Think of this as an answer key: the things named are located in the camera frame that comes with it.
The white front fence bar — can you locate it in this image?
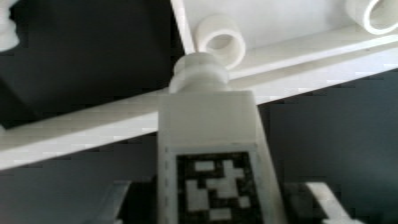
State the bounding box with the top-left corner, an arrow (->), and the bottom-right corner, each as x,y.
0,43 -> 398,171

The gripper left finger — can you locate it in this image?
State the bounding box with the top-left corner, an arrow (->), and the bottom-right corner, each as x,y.
87,180 -> 156,224

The white square tabletop tray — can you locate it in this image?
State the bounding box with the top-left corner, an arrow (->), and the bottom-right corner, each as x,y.
169,0 -> 398,78

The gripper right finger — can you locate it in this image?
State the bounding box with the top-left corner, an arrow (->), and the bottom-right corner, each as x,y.
283,182 -> 364,224

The white table leg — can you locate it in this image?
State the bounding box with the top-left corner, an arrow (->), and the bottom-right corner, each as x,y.
156,53 -> 288,224
0,0 -> 20,52

